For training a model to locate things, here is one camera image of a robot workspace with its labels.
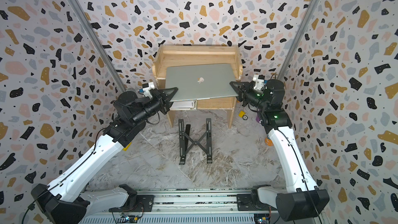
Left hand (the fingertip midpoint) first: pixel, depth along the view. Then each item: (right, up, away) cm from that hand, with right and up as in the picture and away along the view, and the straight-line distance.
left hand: (179, 89), depth 59 cm
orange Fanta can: (+47, -28, +33) cm, 64 cm away
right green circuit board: (+36, -58, +12) cm, 69 cm away
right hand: (+19, +2, +3) cm, 19 cm away
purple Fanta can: (+45, -15, +47) cm, 66 cm away
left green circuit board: (-25, -58, +11) cm, 64 cm away
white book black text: (-1, -6, +22) cm, 23 cm away
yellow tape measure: (+34, -12, +50) cm, 62 cm away
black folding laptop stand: (-2, -25, +27) cm, 37 cm away
